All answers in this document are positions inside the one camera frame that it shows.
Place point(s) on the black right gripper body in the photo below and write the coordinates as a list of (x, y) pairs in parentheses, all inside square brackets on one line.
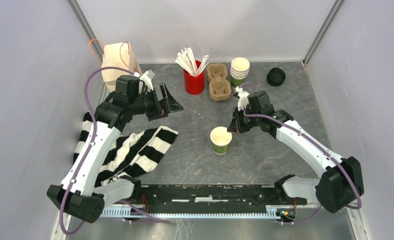
[(244, 120)]

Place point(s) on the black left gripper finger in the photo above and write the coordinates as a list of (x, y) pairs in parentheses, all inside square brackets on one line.
[(168, 103), (156, 115)]

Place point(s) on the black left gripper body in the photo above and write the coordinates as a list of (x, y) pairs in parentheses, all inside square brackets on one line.
[(151, 102)]

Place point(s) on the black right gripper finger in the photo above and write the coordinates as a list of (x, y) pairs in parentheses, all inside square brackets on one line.
[(233, 122), (234, 129)]

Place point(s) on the green paper coffee cup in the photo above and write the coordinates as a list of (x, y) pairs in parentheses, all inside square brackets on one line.
[(220, 139)]

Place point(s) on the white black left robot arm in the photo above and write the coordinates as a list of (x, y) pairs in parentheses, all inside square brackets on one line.
[(77, 195)]

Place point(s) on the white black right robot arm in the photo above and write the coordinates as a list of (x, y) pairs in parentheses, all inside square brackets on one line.
[(339, 183)]

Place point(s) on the red straw holder cup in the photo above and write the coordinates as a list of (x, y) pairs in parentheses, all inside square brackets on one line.
[(194, 85)]

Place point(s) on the brown pulp cup carrier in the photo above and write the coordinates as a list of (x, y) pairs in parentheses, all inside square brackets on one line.
[(219, 87)]

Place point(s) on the black white striped cloth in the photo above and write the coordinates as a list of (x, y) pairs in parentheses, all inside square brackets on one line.
[(135, 154)]

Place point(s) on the white wrapped straws bundle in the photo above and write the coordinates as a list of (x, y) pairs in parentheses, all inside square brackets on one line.
[(186, 59)]

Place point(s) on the stack of paper cups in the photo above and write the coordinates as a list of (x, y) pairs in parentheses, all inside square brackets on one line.
[(239, 69)]

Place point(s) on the stack of black lids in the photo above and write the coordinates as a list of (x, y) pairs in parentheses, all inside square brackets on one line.
[(275, 77)]

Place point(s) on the beige paper gift bag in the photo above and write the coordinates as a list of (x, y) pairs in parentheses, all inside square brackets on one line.
[(119, 55)]

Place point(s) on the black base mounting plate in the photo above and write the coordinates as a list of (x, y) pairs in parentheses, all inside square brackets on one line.
[(211, 198)]

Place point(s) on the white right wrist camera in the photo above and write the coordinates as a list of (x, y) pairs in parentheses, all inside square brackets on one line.
[(242, 96)]

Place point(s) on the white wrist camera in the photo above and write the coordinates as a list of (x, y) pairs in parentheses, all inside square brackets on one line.
[(242, 96), (146, 80)]

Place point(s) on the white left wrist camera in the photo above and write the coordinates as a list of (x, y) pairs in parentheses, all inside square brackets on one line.
[(146, 80)]

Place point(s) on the white slotted cable duct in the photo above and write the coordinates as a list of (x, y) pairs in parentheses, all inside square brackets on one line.
[(124, 211)]

